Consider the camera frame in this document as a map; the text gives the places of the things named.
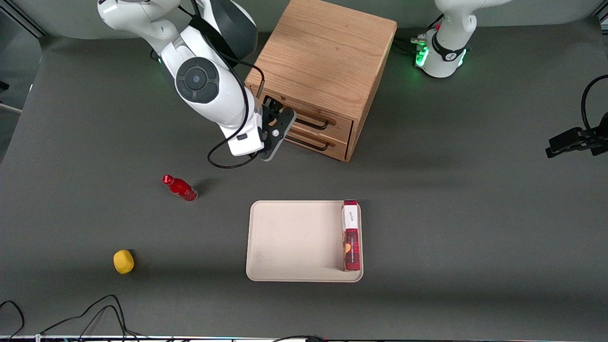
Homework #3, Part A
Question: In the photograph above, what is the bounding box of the black metal drawer handle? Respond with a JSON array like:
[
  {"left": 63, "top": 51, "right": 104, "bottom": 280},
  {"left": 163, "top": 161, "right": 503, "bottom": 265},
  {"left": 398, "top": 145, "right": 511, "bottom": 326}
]
[
  {"left": 286, "top": 134, "right": 331, "bottom": 152},
  {"left": 294, "top": 115, "right": 330, "bottom": 131}
]

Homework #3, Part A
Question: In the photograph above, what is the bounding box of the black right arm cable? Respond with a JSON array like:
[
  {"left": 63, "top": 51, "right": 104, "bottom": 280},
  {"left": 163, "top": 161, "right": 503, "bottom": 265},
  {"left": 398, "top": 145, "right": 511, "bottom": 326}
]
[{"left": 190, "top": 0, "right": 265, "bottom": 170}]

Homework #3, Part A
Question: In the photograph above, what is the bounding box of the yellow lemon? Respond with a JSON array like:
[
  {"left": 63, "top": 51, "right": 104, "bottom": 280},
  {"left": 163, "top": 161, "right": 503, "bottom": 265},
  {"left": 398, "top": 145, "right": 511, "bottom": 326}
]
[{"left": 113, "top": 249, "right": 135, "bottom": 275}]

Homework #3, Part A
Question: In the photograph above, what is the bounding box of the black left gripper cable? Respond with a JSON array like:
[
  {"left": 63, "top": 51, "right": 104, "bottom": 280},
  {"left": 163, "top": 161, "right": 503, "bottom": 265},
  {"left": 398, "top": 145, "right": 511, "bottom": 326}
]
[{"left": 581, "top": 75, "right": 608, "bottom": 131}]

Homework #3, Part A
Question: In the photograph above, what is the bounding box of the beige plastic tray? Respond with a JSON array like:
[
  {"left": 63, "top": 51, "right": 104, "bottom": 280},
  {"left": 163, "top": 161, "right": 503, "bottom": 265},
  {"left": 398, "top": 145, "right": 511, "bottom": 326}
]
[{"left": 246, "top": 200, "right": 364, "bottom": 283}]

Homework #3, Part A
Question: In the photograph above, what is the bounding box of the wooden drawer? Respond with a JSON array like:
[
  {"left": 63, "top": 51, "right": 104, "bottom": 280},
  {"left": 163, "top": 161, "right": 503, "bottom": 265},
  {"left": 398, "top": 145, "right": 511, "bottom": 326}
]
[
  {"left": 284, "top": 124, "right": 351, "bottom": 161},
  {"left": 250, "top": 85, "right": 354, "bottom": 143}
]

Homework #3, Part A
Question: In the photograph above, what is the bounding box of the red bottle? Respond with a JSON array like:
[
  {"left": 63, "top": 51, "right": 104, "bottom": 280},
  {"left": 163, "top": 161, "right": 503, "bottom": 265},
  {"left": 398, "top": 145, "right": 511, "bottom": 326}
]
[{"left": 162, "top": 174, "right": 199, "bottom": 202}]

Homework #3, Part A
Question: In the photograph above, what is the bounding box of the red and white carton box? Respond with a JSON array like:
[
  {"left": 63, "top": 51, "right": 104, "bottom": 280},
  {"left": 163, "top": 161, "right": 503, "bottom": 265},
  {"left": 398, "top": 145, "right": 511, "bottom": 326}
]
[{"left": 342, "top": 199, "right": 361, "bottom": 271}]

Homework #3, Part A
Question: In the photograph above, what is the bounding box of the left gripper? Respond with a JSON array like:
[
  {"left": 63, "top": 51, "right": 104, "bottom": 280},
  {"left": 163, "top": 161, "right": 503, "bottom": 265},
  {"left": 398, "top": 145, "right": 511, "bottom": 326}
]
[{"left": 545, "top": 112, "right": 608, "bottom": 158}]

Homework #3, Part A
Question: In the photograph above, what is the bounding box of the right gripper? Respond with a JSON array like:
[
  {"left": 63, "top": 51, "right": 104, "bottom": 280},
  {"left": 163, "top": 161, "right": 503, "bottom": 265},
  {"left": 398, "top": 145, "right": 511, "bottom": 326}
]
[{"left": 220, "top": 95, "right": 297, "bottom": 162}]

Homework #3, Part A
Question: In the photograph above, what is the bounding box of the wooden drawer cabinet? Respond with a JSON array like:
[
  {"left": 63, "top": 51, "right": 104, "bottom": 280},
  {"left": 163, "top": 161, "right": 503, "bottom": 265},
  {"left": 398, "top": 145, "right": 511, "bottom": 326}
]
[{"left": 245, "top": 0, "right": 398, "bottom": 162}]

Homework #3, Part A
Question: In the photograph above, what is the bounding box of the black left arm base cable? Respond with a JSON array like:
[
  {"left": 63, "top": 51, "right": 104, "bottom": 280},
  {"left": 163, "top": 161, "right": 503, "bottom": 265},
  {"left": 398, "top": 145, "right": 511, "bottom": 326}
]
[{"left": 393, "top": 14, "right": 445, "bottom": 53}]

